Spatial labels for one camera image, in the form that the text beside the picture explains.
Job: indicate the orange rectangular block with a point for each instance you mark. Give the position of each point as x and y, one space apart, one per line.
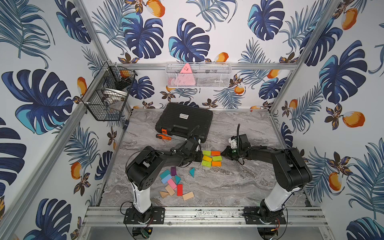
216 164

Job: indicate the small teal block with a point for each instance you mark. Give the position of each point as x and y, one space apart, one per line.
177 180

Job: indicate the teal rectangular block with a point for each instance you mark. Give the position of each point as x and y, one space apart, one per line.
165 174

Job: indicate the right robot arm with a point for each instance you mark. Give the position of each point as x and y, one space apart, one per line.
291 171

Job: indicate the natural wood triangle block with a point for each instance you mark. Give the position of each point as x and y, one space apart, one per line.
164 194

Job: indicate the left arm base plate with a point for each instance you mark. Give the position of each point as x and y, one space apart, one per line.
154 215

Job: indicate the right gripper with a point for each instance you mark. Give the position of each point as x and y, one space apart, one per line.
226 153

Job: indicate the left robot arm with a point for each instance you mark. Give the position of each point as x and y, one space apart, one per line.
143 170

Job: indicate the light blue block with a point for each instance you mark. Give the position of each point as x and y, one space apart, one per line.
166 179

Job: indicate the natural wood rectangular block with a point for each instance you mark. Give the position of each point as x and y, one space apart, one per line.
188 196

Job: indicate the white mesh wall basket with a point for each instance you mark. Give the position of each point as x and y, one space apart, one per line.
207 75

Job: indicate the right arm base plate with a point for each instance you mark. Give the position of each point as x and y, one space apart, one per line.
262 216

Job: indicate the pink triangle card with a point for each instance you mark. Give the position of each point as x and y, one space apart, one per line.
185 77

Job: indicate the teal triangle block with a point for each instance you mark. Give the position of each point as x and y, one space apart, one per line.
192 172

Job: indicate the pink block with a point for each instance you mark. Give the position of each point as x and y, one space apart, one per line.
172 184

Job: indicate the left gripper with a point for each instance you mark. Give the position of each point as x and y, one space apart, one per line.
195 151

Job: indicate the black wire basket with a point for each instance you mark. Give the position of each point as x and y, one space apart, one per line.
109 92

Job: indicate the red block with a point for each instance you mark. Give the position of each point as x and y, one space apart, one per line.
180 190

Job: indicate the black plastic tool case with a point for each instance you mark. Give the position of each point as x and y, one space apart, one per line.
185 121

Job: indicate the yellow block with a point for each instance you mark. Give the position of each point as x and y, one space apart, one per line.
207 159

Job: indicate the orange handled screwdriver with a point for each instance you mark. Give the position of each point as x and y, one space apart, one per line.
168 138

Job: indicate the aluminium front rail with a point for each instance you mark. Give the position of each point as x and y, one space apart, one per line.
205 217

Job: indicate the light green narrow block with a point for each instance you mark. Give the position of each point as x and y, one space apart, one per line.
217 158

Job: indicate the purple block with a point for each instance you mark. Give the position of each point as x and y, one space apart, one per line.
173 171

